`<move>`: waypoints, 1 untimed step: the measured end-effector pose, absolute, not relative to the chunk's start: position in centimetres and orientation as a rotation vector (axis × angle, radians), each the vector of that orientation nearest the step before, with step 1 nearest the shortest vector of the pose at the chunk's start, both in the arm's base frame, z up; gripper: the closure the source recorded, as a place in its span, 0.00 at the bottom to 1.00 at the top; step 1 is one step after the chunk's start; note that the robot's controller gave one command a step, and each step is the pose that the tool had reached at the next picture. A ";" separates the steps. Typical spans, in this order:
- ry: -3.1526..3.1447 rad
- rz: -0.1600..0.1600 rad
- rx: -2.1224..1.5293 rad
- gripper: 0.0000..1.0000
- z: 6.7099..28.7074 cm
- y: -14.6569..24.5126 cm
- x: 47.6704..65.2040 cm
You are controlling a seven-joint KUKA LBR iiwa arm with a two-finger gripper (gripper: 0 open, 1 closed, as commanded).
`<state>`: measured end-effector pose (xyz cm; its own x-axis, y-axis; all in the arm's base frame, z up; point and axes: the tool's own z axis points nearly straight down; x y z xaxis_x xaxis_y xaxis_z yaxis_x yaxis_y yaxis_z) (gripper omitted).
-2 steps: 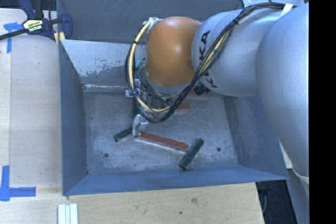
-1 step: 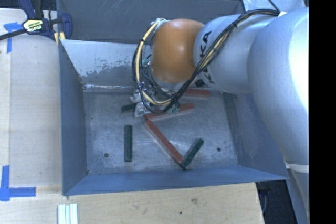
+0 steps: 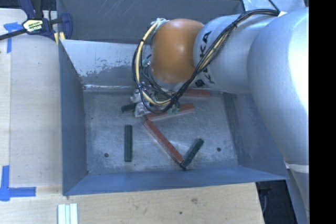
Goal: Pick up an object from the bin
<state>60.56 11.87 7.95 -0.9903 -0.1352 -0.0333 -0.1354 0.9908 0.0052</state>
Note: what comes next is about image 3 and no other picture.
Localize dark green flat block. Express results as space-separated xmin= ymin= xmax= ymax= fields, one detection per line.
xmin=180 ymin=138 xmax=205 ymax=170
xmin=121 ymin=102 xmax=139 ymax=114
xmin=124 ymin=124 xmax=134 ymax=163

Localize red-brown flat block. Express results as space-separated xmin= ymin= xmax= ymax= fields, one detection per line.
xmin=142 ymin=119 xmax=185 ymax=165
xmin=144 ymin=102 xmax=196 ymax=122
xmin=183 ymin=88 xmax=212 ymax=99

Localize grey metal bin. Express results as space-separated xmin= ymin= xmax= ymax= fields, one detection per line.
xmin=55 ymin=0 xmax=290 ymax=197

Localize pale wood board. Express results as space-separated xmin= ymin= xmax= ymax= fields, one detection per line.
xmin=9 ymin=33 xmax=64 ymax=188

